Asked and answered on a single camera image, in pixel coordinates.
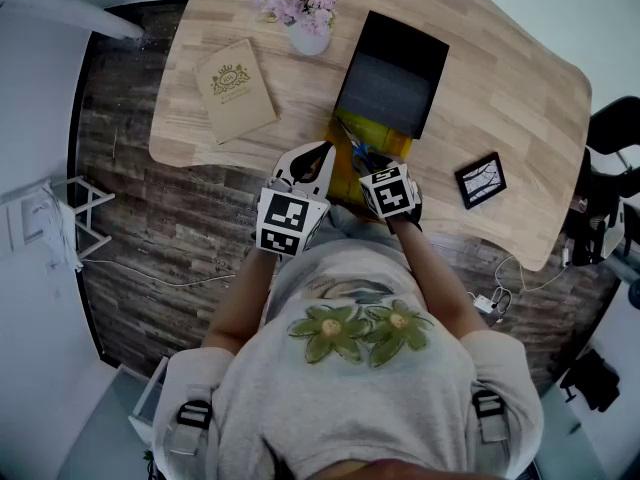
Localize grey backpack strap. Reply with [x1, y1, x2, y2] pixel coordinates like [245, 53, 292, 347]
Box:
[167, 397, 214, 457]
[472, 388, 511, 443]

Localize blue-handled scissors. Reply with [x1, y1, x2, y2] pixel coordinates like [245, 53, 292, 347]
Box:
[335, 117, 381, 174]

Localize tan hardcover book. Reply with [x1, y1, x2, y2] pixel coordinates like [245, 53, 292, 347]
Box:
[193, 37, 279, 145]

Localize white folding stool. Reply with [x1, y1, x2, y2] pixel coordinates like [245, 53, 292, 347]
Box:
[0, 175, 116, 272]

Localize white adapter cable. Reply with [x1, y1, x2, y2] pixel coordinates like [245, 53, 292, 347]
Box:
[492, 252, 571, 324]

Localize person's left forearm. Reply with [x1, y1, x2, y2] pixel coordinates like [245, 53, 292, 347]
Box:
[202, 247, 279, 352]

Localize black office chair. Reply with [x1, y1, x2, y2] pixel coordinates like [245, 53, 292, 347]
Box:
[564, 95, 640, 269]

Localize black box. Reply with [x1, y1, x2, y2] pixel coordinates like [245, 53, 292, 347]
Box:
[324, 10, 450, 204]

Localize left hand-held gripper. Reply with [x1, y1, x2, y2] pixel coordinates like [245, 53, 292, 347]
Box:
[255, 140, 338, 257]

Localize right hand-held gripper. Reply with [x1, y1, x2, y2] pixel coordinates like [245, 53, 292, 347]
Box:
[358, 152, 425, 235]

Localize person's grey flower-print shirt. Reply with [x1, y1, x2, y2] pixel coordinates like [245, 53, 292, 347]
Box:
[152, 237, 545, 480]

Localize white pipe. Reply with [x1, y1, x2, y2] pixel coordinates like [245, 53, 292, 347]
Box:
[0, 0, 144, 39]

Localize person's right forearm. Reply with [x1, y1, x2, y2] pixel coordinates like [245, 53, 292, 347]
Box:
[394, 217, 489, 342]

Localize person's grey trouser leg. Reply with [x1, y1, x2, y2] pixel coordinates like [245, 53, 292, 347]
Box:
[309, 205, 401, 249]

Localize black picture frame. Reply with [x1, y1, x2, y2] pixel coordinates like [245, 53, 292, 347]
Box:
[453, 151, 508, 211]

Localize thin white floor cable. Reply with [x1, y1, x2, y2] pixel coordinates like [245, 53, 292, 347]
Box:
[82, 257, 236, 288]

